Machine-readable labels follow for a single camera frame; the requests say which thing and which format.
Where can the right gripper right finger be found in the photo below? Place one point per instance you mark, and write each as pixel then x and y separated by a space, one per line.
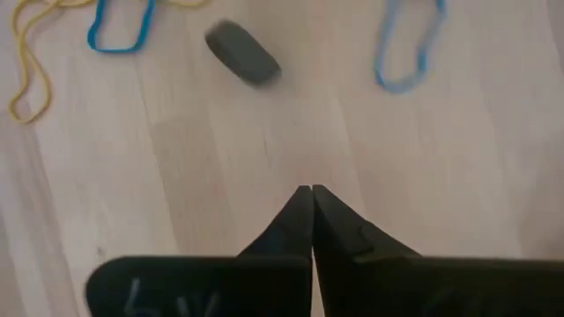
pixel 440 290

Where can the blue rubber band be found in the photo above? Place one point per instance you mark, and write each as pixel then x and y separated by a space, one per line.
pixel 398 88
pixel 114 49

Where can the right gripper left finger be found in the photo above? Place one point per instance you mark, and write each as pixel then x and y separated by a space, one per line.
pixel 198 286

